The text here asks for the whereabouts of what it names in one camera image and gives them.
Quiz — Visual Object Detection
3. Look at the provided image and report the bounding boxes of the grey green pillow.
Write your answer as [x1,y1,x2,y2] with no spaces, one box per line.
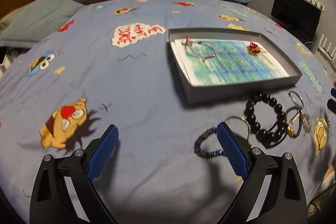
[1,0,83,49]

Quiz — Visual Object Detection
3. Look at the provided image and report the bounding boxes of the white wall hook rack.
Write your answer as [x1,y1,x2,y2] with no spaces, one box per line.
[305,0,325,12]

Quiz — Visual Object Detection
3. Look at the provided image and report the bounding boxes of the silver bangle bracelet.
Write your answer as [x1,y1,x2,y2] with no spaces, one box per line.
[225,115,252,146]

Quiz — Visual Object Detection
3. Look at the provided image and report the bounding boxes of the red bead gold brooch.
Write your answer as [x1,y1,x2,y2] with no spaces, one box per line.
[247,42,267,56]

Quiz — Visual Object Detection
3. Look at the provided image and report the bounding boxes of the pearl hair clip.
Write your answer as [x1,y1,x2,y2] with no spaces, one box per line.
[289,111,300,124]

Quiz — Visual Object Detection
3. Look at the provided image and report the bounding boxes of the small silver ring hoop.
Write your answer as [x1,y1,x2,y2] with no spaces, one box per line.
[288,90,304,109]

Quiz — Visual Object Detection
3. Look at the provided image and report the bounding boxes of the large black bead bracelet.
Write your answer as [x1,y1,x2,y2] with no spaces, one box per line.
[243,93,287,143]

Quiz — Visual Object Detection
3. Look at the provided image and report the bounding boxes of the pink string bracelet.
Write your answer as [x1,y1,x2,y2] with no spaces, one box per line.
[183,36,217,62]

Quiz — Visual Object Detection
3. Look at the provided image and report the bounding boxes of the purple bead gold charm bracelet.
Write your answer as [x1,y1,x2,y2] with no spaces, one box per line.
[284,105,304,139]

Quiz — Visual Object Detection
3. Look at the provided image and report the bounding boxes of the blue green printed paper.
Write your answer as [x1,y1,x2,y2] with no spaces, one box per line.
[172,38,289,86]

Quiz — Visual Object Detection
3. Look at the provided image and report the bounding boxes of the black elastic hair tie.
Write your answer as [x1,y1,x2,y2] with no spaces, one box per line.
[260,118,289,148]

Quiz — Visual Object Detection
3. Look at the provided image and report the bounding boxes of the blue beaded bracelet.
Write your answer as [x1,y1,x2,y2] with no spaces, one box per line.
[193,127,226,159]

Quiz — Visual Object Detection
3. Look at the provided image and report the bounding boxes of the black monitor screen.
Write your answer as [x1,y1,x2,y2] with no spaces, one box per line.
[270,0,321,42]

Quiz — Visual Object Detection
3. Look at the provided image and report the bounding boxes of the white wifi router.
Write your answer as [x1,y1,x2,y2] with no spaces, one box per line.
[317,34,336,68]

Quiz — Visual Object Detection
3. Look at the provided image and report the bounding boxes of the grey cardboard box tray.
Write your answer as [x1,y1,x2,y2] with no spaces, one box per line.
[169,28,302,104]

